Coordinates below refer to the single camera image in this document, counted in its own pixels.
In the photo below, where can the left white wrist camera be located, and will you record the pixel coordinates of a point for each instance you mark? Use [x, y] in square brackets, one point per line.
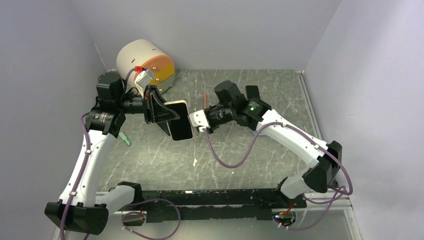
[143, 79]

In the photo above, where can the black phone left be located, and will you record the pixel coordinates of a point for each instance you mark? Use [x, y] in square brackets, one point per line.
[164, 126]

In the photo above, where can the beige phone case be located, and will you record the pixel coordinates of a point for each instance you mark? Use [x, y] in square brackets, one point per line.
[175, 102]

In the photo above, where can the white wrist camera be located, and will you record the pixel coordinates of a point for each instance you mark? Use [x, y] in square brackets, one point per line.
[199, 121]
[143, 79]

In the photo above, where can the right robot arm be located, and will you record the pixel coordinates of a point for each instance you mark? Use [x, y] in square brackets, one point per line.
[249, 110]

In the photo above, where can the green marker cap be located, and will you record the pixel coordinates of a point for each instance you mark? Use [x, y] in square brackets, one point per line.
[125, 138]

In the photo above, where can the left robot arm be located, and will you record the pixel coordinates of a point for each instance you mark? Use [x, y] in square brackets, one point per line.
[79, 208]

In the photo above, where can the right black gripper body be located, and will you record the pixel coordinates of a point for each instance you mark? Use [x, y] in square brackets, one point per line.
[219, 116]

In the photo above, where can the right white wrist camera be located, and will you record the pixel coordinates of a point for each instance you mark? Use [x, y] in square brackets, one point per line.
[199, 121]

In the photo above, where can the round white drawer cabinet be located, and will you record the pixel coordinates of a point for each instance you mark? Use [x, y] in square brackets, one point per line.
[143, 54]

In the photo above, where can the red pencil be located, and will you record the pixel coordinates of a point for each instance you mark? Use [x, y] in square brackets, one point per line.
[205, 100]

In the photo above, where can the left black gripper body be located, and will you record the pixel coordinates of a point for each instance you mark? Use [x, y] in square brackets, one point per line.
[147, 104]

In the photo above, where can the light blue phone case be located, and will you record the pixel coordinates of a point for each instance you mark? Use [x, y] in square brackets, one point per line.
[256, 133]

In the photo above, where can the phone with purple frame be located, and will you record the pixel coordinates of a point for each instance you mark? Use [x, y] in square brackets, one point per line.
[252, 91]

